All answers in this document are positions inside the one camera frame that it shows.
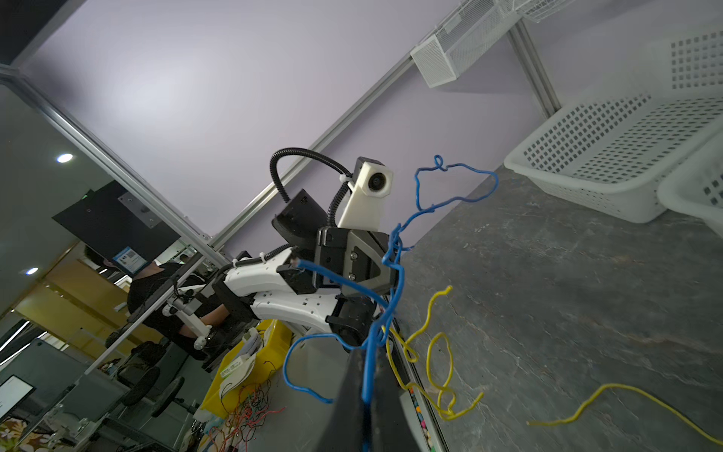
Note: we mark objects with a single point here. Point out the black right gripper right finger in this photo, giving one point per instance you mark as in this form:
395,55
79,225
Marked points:
390,427

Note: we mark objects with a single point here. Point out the white plastic basket middle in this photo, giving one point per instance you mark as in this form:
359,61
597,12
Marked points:
695,187

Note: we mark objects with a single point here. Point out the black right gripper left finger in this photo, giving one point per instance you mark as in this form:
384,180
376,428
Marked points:
346,428

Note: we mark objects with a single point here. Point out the yellow bin outside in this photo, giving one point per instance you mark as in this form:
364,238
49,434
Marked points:
256,358

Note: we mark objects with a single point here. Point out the white wire wall shelf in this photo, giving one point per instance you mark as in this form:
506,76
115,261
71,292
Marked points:
535,11

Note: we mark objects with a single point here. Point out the white plastic basket left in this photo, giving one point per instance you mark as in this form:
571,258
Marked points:
610,148

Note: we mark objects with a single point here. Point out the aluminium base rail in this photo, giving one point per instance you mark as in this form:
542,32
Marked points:
420,416

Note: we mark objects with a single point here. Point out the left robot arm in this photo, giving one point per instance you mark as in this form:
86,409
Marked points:
329,275

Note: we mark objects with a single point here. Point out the aluminium frame post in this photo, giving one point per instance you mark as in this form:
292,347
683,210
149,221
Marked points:
533,68

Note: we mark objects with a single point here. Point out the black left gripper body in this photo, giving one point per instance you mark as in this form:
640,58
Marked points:
357,256

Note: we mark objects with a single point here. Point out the white mesh wall box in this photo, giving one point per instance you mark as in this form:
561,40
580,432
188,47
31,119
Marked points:
462,38

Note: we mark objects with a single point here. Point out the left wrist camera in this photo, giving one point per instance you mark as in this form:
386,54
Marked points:
370,184

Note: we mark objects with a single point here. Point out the white plastic basket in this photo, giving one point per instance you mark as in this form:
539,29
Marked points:
695,187
610,148

